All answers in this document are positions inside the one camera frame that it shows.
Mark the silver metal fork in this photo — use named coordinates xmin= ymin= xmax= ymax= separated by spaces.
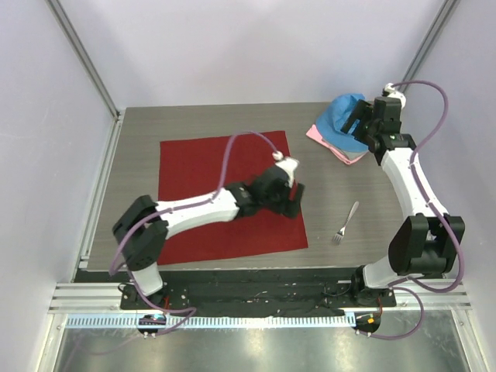
xmin=332 ymin=201 xmax=360 ymax=245

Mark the red cloth napkin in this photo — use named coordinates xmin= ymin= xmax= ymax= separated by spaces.
xmin=157 ymin=129 xmax=310 ymax=267

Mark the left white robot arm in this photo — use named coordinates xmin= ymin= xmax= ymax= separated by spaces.
xmin=112 ymin=157 xmax=305 ymax=309

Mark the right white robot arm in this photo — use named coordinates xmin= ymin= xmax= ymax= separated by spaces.
xmin=342 ymin=95 xmax=465 ymax=306

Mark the blue bucket hat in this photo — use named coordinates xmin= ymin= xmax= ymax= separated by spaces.
xmin=315 ymin=93 xmax=368 ymax=152

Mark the pink folded cloth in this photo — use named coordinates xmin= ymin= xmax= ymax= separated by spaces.
xmin=305 ymin=124 xmax=361 ymax=165

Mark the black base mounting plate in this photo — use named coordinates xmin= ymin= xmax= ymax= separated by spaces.
xmin=75 ymin=267 xmax=398 ymax=317

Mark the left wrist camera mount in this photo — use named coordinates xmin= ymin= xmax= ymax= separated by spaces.
xmin=272 ymin=150 xmax=299 ymax=188

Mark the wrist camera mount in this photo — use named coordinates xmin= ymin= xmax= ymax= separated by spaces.
xmin=272 ymin=150 xmax=299 ymax=188
xmin=382 ymin=83 xmax=406 ymax=108

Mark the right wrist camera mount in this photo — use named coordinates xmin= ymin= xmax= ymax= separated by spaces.
xmin=382 ymin=83 xmax=406 ymax=108

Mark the right aluminium frame post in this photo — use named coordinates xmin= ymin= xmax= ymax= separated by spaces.
xmin=401 ymin=0 xmax=460 ymax=81

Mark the aluminium frame post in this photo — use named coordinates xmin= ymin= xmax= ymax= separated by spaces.
xmin=46 ymin=0 xmax=121 ymax=121
xmin=401 ymin=0 xmax=460 ymax=81

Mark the white slotted cable duct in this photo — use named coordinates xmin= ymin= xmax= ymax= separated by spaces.
xmin=66 ymin=312 xmax=356 ymax=329

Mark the aluminium front rail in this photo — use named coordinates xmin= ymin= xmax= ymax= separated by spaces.
xmin=48 ymin=281 xmax=135 ymax=313

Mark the left aluminium frame post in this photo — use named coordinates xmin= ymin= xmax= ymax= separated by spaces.
xmin=46 ymin=0 xmax=121 ymax=121

